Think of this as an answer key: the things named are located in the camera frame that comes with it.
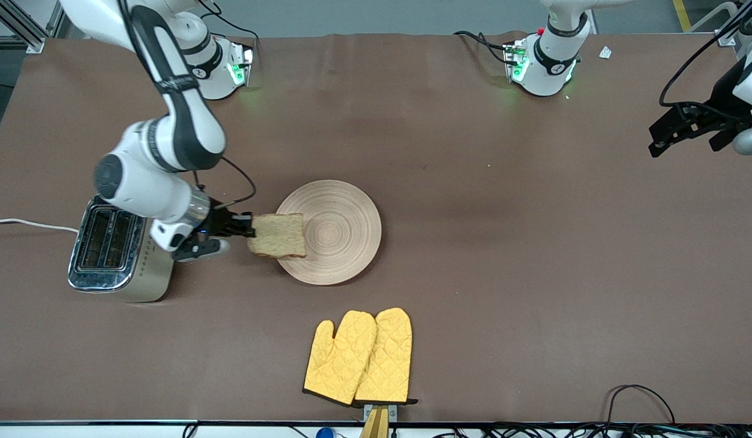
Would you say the brown bread slice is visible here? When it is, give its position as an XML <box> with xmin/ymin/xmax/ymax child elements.
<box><xmin>247</xmin><ymin>213</ymin><xmax>307</xmax><ymax>259</ymax></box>

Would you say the beige ribbed round plate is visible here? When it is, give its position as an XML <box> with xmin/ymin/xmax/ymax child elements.
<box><xmin>276</xmin><ymin>179</ymin><xmax>383</xmax><ymax>287</ymax></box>

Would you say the chrome and beige toaster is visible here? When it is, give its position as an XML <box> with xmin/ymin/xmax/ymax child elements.
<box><xmin>68</xmin><ymin>196</ymin><xmax>176</xmax><ymax>303</ymax></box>

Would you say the yellow quilted oven mitt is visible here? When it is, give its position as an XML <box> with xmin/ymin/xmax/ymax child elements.
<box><xmin>353</xmin><ymin>307</ymin><xmax>413</xmax><ymax>404</ymax></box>
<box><xmin>303</xmin><ymin>310</ymin><xmax>378</xmax><ymax>406</ymax></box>

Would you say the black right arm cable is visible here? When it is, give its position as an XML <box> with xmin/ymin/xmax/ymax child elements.
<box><xmin>193</xmin><ymin>155</ymin><xmax>257</xmax><ymax>210</ymax></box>

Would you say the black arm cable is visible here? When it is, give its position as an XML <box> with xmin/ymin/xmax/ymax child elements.
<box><xmin>658</xmin><ymin>0</ymin><xmax>752</xmax><ymax>122</ymax></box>
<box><xmin>193</xmin><ymin>155</ymin><xmax>257</xmax><ymax>210</ymax></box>

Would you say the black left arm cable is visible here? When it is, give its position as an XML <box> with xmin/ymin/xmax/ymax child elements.
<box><xmin>658</xmin><ymin>0</ymin><xmax>752</xmax><ymax>122</ymax></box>

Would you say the white toaster power cable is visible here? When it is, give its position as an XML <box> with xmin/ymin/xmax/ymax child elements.
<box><xmin>0</xmin><ymin>218</ymin><xmax>80</xmax><ymax>234</ymax></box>

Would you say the black base cable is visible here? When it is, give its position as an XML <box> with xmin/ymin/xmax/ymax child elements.
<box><xmin>454</xmin><ymin>30</ymin><xmax>509</xmax><ymax>64</ymax></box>

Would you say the aluminium frame profile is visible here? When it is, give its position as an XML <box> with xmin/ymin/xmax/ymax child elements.
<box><xmin>0</xmin><ymin>0</ymin><xmax>66</xmax><ymax>54</ymax></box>

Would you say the black looped cable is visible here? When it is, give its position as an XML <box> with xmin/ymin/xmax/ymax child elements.
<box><xmin>606</xmin><ymin>384</ymin><xmax>678</xmax><ymax>426</ymax></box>

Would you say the black cable bundle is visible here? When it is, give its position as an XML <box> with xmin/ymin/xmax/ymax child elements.
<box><xmin>413</xmin><ymin>422</ymin><xmax>752</xmax><ymax>438</ymax></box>

